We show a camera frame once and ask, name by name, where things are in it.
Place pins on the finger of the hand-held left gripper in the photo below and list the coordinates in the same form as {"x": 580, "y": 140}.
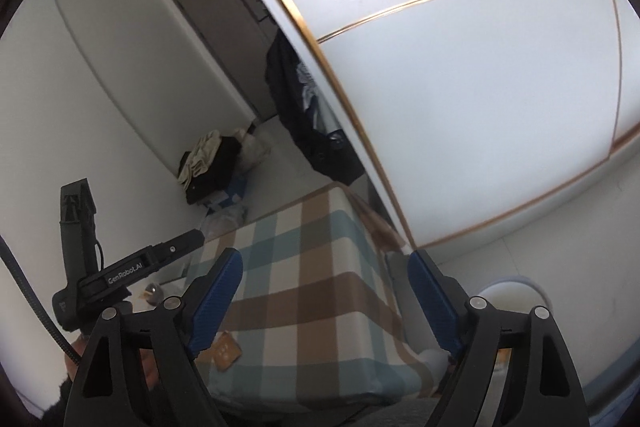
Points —
{"x": 177, "y": 247}

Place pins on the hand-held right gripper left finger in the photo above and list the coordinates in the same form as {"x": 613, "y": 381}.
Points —
{"x": 217, "y": 297}

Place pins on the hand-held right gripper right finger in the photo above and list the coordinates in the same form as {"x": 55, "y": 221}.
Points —
{"x": 430, "y": 302}

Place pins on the orange packet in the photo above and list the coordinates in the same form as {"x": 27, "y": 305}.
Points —
{"x": 226, "y": 351}

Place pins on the round white trash bin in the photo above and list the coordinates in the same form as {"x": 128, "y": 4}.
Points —
{"x": 510, "y": 289}

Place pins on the person's left hand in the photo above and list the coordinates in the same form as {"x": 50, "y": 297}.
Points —
{"x": 77, "y": 347}

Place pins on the grey plastic bag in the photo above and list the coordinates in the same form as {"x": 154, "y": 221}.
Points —
{"x": 225, "y": 219}

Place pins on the beige cloth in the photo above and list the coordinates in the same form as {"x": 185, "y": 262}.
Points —
{"x": 200, "y": 157}

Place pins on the checkered tablecloth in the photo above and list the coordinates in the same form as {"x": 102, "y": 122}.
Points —
{"x": 310, "y": 307}

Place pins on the white plastic bag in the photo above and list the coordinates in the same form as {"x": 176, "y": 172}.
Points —
{"x": 255, "y": 152}

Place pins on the black hanging bag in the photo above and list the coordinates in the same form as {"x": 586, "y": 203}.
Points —
{"x": 300, "y": 132}

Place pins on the white wardrobe with gold trim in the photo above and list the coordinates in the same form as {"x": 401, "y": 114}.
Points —
{"x": 450, "y": 82}

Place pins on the grey door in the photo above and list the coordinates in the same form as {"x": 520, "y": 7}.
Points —
{"x": 220, "y": 22}

